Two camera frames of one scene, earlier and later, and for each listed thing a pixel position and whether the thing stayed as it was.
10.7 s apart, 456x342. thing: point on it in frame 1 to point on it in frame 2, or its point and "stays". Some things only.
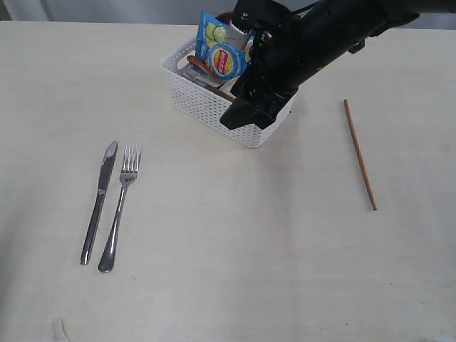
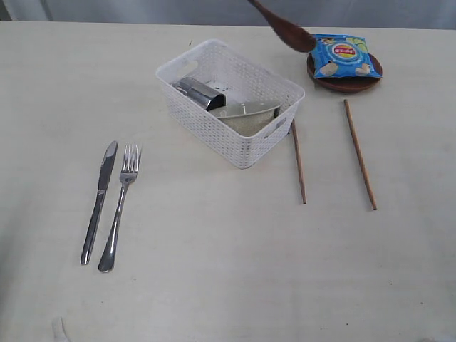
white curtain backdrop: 31,11 stays
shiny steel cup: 189,73 to 200,93
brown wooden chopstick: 372,203 stays
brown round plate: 226,17 to 344,85
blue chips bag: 226,61 to 342,56
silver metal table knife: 106,166 stays
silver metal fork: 130,169 stays
